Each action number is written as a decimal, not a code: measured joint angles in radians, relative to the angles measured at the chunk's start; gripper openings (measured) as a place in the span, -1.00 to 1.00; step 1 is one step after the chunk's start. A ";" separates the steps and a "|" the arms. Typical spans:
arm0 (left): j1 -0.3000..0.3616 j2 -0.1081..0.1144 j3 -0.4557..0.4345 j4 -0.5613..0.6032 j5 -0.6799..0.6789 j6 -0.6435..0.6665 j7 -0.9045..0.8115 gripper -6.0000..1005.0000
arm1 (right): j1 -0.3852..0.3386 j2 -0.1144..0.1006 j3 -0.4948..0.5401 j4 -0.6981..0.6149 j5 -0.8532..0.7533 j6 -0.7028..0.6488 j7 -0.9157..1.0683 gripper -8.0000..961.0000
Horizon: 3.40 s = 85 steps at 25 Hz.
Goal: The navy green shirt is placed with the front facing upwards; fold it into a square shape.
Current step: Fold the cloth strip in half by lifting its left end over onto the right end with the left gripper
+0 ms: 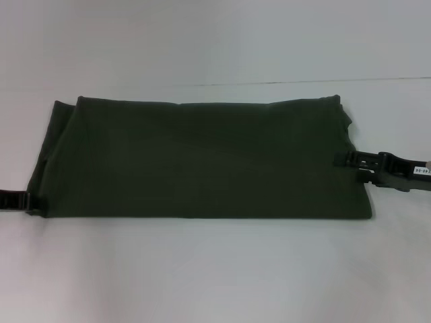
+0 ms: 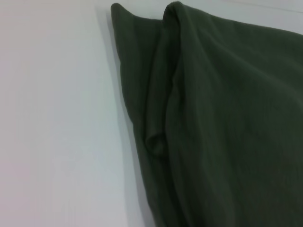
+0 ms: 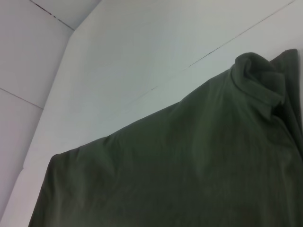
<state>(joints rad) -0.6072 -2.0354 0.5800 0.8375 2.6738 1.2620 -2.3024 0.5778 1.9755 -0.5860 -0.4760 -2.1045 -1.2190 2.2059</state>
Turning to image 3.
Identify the dark green FREE t-shirt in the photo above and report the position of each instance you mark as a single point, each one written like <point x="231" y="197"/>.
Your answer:
<point x="177" y="165"/>

